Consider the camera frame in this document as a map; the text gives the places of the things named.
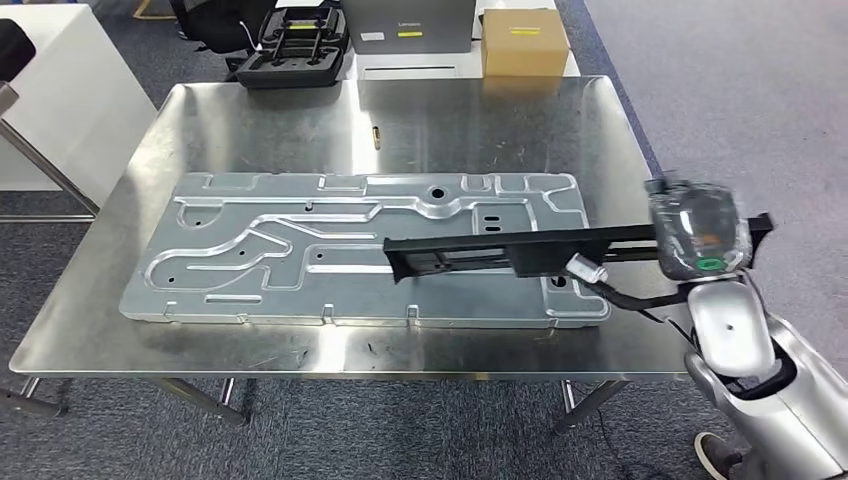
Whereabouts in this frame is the black floor cable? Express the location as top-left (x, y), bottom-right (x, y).
top-left (592, 407), bottom-right (641, 480)

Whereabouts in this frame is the silver stamped metal panel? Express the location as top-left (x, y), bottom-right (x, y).
top-left (119, 172), bottom-right (612, 331)

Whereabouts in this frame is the white low table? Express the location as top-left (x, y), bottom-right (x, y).
top-left (341, 0), bottom-right (581, 82)

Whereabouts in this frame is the black rounded cushion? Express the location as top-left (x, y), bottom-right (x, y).
top-left (0, 18), bottom-right (38, 84)

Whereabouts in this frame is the black bag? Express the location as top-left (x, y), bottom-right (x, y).
top-left (168, 0), bottom-right (280, 56)

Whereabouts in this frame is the tan cardboard board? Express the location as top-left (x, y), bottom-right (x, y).
top-left (481, 7), bottom-right (571, 78)

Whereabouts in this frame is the person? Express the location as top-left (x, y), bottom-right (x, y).
top-left (694, 431), bottom-right (750, 480)

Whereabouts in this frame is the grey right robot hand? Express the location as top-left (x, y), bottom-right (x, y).
top-left (566, 175), bottom-right (757, 313)

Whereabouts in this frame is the white cabinet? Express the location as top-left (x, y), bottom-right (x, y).
top-left (0, 3), bottom-right (158, 208)

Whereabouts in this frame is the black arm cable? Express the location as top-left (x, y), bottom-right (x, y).
top-left (639, 307), bottom-right (704, 352)

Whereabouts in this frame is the black equipment case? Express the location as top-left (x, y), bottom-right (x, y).
top-left (235, 5), bottom-right (351, 89)

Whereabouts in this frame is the long black plastic part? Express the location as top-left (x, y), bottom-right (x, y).
top-left (382, 213), bottom-right (775, 285)

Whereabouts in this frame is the stainless steel workbench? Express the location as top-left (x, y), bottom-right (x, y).
top-left (0, 82), bottom-right (101, 420)
top-left (9, 76), bottom-right (694, 435)

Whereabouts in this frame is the grey laptop box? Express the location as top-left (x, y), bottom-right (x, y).
top-left (341, 0), bottom-right (477, 56)

